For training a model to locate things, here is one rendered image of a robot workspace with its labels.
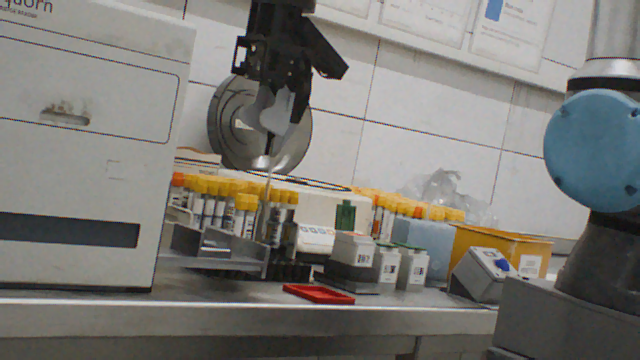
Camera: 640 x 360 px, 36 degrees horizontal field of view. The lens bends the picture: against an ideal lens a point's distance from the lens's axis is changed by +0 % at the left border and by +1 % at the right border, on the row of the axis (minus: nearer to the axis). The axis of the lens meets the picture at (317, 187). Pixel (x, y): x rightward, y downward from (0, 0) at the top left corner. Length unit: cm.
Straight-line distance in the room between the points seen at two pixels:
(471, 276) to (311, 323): 37
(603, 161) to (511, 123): 159
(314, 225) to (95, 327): 67
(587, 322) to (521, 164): 155
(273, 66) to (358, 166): 93
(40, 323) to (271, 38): 49
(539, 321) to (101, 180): 52
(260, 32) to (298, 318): 38
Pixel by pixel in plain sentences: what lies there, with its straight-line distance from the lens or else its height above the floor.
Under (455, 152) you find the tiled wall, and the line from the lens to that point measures 242.
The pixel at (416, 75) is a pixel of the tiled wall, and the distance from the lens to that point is 227.
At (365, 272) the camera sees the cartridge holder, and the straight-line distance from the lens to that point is 137.
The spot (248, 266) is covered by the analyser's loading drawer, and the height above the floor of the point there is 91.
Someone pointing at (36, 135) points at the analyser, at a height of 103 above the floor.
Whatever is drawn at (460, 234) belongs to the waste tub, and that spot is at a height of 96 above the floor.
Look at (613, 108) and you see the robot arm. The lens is 100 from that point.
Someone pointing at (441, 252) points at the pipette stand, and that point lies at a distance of 159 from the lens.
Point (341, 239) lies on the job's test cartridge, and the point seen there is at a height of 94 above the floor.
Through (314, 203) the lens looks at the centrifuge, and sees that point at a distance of 160.
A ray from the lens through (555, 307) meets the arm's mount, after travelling 114.
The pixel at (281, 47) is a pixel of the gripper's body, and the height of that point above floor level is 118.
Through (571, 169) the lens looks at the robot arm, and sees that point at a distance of 101.
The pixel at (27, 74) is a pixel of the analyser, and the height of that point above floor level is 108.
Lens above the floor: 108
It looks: 3 degrees down
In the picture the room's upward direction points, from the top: 11 degrees clockwise
